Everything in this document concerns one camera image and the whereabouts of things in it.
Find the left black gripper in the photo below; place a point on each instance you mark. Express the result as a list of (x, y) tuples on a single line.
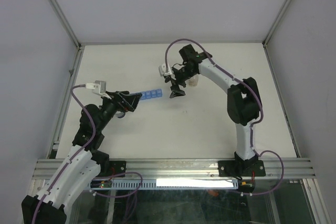
[(129, 100)]

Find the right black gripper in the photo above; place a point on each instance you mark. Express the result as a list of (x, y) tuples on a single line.
[(176, 91)]

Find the clear bottle with orange pills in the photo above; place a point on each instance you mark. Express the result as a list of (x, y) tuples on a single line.
[(193, 81)]

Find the blue weekly pill organizer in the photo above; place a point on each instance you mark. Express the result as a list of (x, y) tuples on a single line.
[(151, 94)]

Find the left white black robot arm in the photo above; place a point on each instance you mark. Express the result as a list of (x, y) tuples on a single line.
[(83, 164)]

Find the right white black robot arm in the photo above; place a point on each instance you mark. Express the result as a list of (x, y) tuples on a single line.
[(244, 105)]

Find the white capped pill bottle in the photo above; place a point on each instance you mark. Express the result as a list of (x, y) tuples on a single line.
[(120, 115)]

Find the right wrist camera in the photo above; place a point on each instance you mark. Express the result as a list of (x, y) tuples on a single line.
[(165, 70)]

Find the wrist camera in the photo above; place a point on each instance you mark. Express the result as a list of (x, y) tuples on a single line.
[(165, 70), (98, 88)]

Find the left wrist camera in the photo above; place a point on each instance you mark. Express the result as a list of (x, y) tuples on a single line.
[(98, 88)]

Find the left aluminium frame post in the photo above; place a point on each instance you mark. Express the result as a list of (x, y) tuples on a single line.
[(65, 23)]

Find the aluminium frame post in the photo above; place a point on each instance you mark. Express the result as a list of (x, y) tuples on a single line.
[(65, 23), (282, 11)]

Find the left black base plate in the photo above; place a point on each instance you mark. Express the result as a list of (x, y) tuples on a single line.
[(112, 168)]

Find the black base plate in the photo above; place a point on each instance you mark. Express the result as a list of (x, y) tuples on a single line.
[(112, 168), (230, 168)]

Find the white slotted cable duct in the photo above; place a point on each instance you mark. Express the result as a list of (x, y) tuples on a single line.
[(162, 183)]

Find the aluminium mounting rail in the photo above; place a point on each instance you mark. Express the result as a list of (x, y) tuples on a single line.
[(294, 168)]

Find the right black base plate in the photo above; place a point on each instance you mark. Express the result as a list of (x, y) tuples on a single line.
[(230, 168)]

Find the right aluminium frame post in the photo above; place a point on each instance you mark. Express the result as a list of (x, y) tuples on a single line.
[(282, 11)]

